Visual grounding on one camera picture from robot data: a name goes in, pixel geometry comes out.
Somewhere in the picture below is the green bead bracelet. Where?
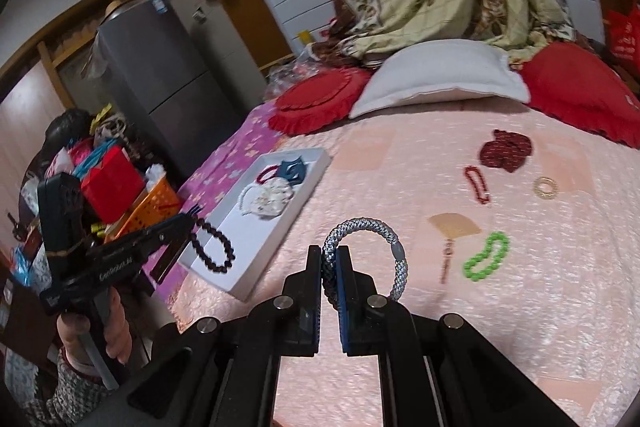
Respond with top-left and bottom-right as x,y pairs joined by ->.
462,232 -> 511,280

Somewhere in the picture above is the red round ruffled cushion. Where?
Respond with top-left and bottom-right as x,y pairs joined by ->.
268,68 -> 373,135

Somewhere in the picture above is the clear plastic bag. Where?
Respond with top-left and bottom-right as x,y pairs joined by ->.
267,44 -> 341,100

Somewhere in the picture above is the dark red dotted scrunchie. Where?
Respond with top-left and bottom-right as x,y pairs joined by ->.
480,129 -> 531,172

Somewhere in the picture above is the white cherry print scrunchie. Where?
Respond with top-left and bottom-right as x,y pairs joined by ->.
245,179 -> 293,220

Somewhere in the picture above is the purple floral sheet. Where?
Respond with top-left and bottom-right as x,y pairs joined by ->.
142,99 -> 291,303

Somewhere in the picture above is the person's left hand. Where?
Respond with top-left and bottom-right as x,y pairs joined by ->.
57,289 -> 133,373

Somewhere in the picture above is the red box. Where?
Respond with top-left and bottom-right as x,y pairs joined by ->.
80,146 -> 146,224

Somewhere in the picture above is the dark round bag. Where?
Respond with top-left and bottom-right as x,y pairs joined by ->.
45,109 -> 93,158

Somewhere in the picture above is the white shallow box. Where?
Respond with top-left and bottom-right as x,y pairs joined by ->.
177,148 -> 331,299

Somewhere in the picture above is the blue hair claw clip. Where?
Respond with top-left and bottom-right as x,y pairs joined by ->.
277,158 -> 307,185

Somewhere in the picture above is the orange plastic basket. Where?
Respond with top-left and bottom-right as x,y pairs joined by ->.
107,179 -> 183,240

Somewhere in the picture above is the red heart ruffled cushion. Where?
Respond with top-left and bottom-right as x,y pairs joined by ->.
520,42 -> 640,148

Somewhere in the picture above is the red shopping bag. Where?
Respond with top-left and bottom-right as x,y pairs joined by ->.
605,4 -> 640,72

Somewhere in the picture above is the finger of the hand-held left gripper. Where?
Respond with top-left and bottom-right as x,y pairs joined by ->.
149,239 -> 187,284
150,206 -> 203,253

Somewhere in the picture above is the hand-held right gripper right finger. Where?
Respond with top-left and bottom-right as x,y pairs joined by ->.
336,246 -> 581,427

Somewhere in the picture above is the reddish brown bead bracelet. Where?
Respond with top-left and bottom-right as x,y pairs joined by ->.
464,165 -> 493,204

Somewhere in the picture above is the silver braided bracelet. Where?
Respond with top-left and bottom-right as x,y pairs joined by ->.
320,218 -> 408,308

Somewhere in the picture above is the grey refrigerator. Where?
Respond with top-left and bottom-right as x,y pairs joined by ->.
97,0 -> 268,178

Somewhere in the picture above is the white crumpled tissue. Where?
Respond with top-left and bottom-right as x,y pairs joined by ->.
145,163 -> 167,188

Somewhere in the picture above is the clear coil hair tie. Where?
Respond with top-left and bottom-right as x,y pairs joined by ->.
532,177 -> 557,199

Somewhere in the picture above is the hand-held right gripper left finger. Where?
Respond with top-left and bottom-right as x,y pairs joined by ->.
127,244 -> 323,427

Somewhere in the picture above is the dark brown bead bracelet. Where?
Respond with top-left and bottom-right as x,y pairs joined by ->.
190,216 -> 236,272

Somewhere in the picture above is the person's left forearm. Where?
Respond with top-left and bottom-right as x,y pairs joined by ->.
5,347 -> 116,427

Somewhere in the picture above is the grey pillow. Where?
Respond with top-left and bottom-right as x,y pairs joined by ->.
348,40 -> 531,120

